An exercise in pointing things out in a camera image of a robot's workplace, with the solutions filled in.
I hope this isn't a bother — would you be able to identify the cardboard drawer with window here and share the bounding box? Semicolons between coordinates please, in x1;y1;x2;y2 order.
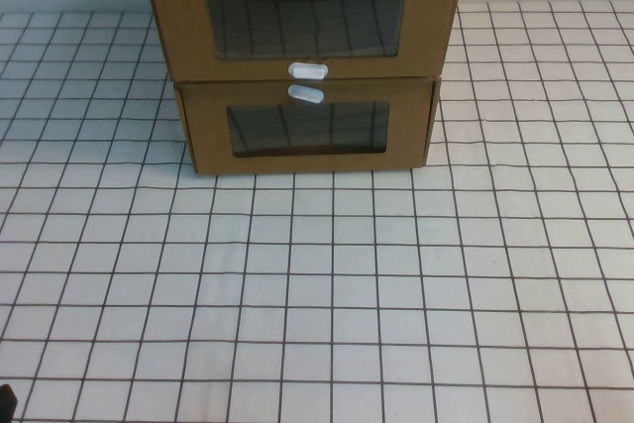
143;0;461;82
178;77;436;176

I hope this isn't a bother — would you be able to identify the white plastic drawer handle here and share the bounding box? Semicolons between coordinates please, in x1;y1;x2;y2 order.
286;83;325;106

